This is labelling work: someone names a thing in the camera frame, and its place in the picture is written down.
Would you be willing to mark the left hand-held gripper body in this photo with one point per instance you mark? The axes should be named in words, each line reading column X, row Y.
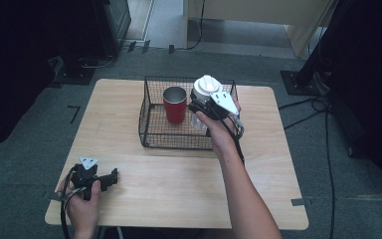
column 85, row 177

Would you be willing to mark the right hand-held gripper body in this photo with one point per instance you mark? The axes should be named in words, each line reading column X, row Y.
column 224, row 104

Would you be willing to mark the clear bottle with white lid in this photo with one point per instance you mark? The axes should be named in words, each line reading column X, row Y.
column 205, row 87

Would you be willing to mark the person's right hand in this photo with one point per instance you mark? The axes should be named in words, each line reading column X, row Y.
column 222, row 136

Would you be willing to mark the person's left hand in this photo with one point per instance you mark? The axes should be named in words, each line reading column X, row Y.
column 84, row 210

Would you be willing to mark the red cup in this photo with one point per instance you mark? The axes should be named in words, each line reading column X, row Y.
column 175, row 109

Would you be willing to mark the black tape corner mark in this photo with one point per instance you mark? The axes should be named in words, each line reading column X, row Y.
column 75, row 111

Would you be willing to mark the light wooden cabinet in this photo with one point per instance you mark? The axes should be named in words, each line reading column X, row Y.
column 258, row 13

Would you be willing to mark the dark equipment cabinet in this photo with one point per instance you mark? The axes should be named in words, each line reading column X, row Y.
column 111, row 23

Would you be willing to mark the black metal stand column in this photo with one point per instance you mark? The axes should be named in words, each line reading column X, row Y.
column 318, row 46

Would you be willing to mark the grey tape strip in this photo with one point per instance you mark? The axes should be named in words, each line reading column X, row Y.
column 300, row 201

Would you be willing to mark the black stand base plate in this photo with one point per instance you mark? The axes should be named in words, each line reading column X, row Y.
column 74, row 74
column 298, row 83

